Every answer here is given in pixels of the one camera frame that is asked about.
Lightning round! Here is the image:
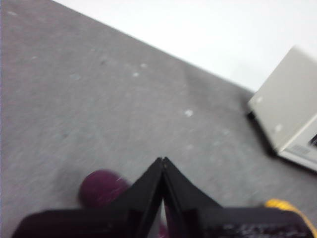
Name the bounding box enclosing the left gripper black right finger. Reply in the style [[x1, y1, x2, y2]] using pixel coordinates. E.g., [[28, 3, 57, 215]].
[[161, 156, 316, 238]]

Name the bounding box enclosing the dark purple vegetable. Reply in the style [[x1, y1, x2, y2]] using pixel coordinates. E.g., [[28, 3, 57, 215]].
[[78, 169, 174, 238]]

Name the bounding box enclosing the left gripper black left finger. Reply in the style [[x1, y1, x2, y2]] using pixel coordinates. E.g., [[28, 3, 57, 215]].
[[11, 157, 164, 238]]

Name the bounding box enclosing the yellow corn cob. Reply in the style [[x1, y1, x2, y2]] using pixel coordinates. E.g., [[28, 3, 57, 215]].
[[264, 198, 317, 236]]

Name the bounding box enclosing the cream toaster oven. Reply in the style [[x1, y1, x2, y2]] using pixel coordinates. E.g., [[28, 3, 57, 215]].
[[247, 45, 317, 174]]

